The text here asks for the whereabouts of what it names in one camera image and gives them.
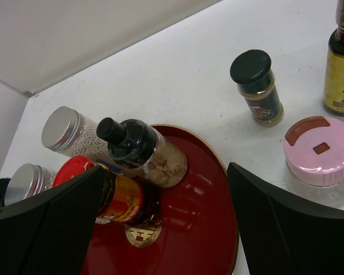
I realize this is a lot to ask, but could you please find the yellow-label sesame oil bottle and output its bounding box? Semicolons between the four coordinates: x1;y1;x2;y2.
323;0;344;116

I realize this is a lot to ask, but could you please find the black-cap grinder bottle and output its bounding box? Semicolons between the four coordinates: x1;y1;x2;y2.
96;117;188;188

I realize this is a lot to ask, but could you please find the round red lacquer tray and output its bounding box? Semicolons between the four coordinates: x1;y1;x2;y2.
82;124;239;274

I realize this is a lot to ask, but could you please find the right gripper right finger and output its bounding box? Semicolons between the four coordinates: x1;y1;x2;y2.
227;163;344;274

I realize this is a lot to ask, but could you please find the small black-cap spice jar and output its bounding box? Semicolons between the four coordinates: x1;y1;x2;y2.
229;49;284;126

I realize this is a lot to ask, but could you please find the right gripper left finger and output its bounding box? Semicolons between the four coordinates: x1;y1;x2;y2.
0;166;106;274

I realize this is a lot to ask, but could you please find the pink-lid spice jar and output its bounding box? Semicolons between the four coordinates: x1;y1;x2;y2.
283;116;344;207

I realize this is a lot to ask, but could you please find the red-lid chili sauce jar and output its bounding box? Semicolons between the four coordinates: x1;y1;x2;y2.
53;155;161;226

